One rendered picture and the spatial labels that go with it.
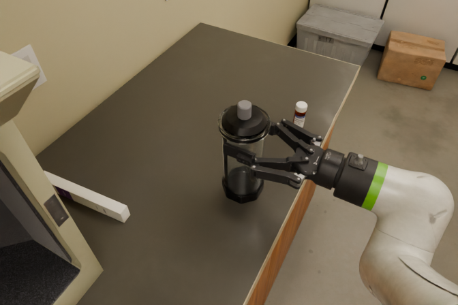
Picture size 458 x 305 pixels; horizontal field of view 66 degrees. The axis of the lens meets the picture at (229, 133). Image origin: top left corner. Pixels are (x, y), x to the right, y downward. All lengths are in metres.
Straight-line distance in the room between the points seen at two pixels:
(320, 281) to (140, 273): 1.18
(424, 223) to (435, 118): 2.23
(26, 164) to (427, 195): 0.62
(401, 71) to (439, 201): 2.38
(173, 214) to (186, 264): 0.13
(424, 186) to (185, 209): 0.53
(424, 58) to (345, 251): 1.60
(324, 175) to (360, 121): 1.96
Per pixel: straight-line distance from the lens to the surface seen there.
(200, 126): 1.08
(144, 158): 1.01
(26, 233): 0.84
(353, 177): 0.67
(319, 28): 2.92
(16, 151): 0.54
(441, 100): 3.07
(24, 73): 0.36
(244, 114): 0.68
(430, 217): 0.67
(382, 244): 0.68
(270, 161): 0.69
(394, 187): 0.67
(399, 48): 2.96
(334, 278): 1.89
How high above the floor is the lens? 1.69
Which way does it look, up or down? 45 degrees down
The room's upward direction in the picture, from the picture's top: straight up
